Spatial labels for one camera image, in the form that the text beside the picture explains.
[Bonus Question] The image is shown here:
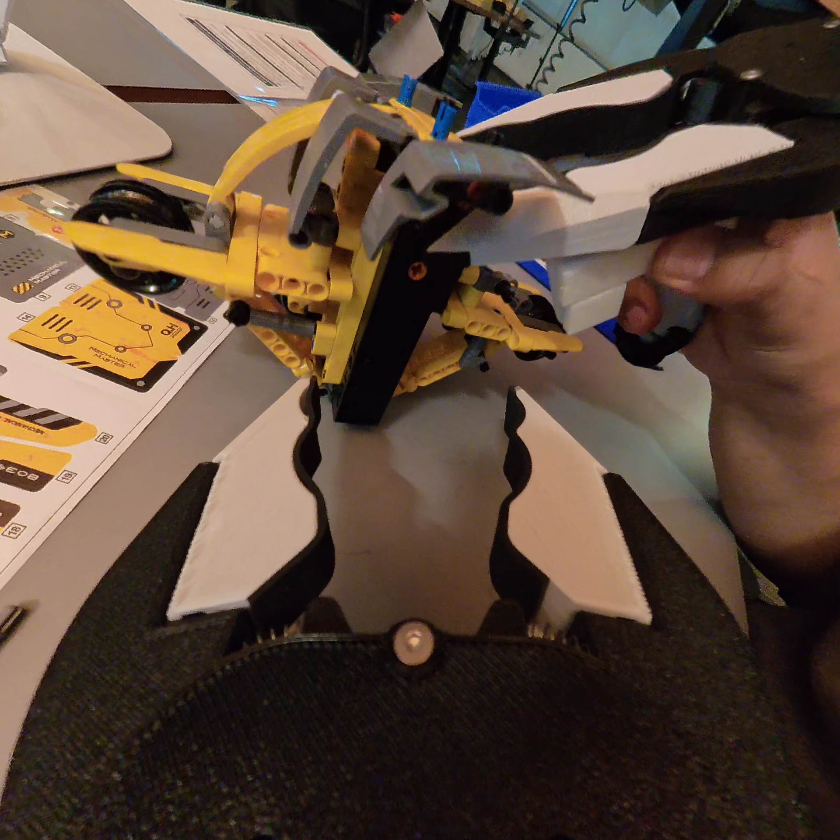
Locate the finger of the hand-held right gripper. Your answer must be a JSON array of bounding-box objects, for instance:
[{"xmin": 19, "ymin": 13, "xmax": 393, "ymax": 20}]
[
  {"xmin": 561, "ymin": 123, "xmax": 796, "ymax": 245},
  {"xmin": 456, "ymin": 67, "xmax": 680, "ymax": 161}
]

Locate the yellow black sticker sheet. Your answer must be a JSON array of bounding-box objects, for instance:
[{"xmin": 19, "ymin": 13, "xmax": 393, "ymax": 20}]
[{"xmin": 0, "ymin": 185, "xmax": 238, "ymax": 592}]

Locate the blank white card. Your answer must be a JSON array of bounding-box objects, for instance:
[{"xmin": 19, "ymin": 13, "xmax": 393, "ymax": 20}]
[{"xmin": 367, "ymin": 0, "xmax": 447, "ymax": 81}]

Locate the white metal stand base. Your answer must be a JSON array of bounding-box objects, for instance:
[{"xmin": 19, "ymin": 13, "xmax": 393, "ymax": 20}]
[{"xmin": 0, "ymin": 0, "xmax": 173, "ymax": 189}]

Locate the black metal frame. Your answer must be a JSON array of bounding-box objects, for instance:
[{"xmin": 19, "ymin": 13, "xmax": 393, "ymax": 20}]
[{"xmin": 655, "ymin": 0, "xmax": 723, "ymax": 61}]

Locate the blue plastic bin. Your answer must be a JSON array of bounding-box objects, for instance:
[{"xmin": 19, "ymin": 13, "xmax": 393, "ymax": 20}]
[{"xmin": 467, "ymin": 80, "xmax": 621, "ymax": 345}]

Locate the yellow grey brick toy model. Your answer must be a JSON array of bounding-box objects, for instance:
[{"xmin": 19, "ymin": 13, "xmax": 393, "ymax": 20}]
[{"xmin": 66, "ymin": 66, "xmax": 595, "ymax": 429}]

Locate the person's right hand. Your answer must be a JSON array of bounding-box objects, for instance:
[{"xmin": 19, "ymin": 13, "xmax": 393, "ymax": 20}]
[{"xmin": 617, "ymin": 209, "xmax": 840, "ymax": 421}]

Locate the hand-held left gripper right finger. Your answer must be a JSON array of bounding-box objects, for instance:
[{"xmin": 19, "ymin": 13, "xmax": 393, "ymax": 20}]
[{"xmin": 489, "ymin": 386, "xmax": 654, "ymax": 634}]

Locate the coiled cable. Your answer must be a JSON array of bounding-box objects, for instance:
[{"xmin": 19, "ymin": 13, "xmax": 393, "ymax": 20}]
[{"xmin": 530, "ymin": 0, "xmax": 595, "ymax": 94}]

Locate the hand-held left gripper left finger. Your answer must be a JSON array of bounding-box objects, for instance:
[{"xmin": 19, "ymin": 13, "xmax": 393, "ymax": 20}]
[{"xmin": 165, "ymin": 379, "xmax": 337, "ymax": 634}]

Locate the person's right forearm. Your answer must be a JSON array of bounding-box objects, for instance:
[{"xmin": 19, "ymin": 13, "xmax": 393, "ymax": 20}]
[{"xmin": 707, "ymin": 394, "xmax": 840, "ymax": 595}]

